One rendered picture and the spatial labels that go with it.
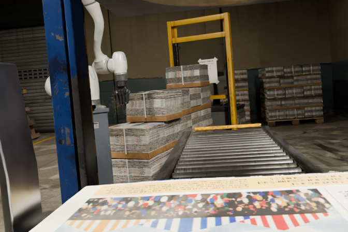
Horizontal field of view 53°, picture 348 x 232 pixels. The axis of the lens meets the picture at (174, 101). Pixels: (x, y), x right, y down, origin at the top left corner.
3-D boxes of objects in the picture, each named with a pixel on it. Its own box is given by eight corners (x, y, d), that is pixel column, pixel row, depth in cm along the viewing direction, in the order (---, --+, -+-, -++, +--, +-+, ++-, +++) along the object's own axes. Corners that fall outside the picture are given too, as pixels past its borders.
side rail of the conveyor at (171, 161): (184, 148, 233) (183, 131, 233) (192, 148, 233) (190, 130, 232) (144, 241, 100) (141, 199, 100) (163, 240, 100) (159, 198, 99)
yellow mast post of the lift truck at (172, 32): (177, 167, 426) (166, 22, 417) (180, 165, 434) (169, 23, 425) (185, 168, 423) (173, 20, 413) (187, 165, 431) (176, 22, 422)
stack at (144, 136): (111, 237, 265) (101, 128, 261) (174, 189, 371) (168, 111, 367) (157, 243, 249) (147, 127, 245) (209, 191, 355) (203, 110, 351)
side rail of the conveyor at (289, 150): (261, 144, 227) (260, 126, 227) (270, 144, 227) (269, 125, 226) (328, 235, 94) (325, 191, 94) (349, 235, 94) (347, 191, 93)
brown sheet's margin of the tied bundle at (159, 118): (149, 121, 275) (148, 115, 275) (167, 116, 301) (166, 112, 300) (167, 120, 268) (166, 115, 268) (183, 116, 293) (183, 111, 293)
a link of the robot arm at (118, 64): (131, 72, 255) (116, 73, 261) (129, 51, 254) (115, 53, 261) (121, 72, 245) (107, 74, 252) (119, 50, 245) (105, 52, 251)
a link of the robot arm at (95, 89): (87, 100, 207) (83, 63, 206) (65, 102, 216) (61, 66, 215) (105, 98, 221) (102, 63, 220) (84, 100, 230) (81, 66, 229)
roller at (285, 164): (172, 179, 136) (171, 167, 135) (298, 174, 130) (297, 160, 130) (171, 183, 131) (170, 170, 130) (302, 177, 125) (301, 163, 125)
